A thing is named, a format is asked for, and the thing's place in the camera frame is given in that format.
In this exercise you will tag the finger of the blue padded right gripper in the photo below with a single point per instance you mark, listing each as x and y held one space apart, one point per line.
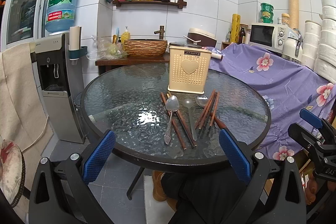
273 192

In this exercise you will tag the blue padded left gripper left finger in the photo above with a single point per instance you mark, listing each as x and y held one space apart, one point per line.
60 191

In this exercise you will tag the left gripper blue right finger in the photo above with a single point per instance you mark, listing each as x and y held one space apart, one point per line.
310 118

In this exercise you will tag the brown wooden chopstick pair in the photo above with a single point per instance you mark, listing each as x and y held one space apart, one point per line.
208 111

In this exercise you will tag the small metal spoon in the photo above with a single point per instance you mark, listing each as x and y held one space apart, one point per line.
202 100

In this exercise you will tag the ornate metal spoon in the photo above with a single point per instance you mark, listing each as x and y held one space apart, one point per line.
172 106

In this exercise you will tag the black gold-tipped chopstick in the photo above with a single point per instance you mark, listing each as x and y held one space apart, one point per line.
184 127

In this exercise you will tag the translucent plastic spoon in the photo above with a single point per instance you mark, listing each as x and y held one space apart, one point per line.
188 103

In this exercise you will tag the purple floral cloth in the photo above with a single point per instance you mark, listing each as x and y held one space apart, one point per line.
287 88

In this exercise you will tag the white electric kettle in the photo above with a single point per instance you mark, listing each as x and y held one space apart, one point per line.
293 46

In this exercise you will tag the beige hanging cloth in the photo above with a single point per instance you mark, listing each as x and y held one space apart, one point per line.
23 118

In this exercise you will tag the white microwave oven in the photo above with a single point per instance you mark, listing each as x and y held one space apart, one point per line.
269 36

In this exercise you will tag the dark sauce bottle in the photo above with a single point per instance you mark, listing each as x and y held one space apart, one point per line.
241 35

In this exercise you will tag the round glass table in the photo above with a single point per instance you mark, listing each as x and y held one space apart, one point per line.
127 101

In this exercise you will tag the green stacked bowls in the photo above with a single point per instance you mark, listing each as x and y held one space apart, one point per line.
266 13

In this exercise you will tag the tall paper cup stack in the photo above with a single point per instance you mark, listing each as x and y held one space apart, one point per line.
294 13

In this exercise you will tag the yellow foil roll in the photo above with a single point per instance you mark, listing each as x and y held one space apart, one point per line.
235 28

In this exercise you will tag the brown rice cooker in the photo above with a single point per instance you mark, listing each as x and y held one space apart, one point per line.
207 39

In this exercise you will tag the beige perforated utensil holder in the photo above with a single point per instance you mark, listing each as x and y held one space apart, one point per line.
188 68

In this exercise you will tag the dark wooden counter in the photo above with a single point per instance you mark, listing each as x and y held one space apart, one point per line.
108 65

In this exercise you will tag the grey water dispenser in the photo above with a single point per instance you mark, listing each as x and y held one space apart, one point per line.
61 82

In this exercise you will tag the paper cup holder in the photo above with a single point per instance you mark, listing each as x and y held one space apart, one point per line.
75 50

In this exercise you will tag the clear plastic bag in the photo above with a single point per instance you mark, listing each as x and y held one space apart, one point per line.
106 49

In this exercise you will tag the cream pan with lid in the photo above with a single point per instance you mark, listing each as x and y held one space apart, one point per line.
181 44

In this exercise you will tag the woven pattern basin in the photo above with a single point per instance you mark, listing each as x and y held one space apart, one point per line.
145 47

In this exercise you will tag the yellow soap bottle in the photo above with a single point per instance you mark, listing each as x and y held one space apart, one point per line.
125 35

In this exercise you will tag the brass faucet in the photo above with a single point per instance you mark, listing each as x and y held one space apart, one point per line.
161 32

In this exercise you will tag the blue water jug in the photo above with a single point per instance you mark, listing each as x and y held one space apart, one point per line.
60 15

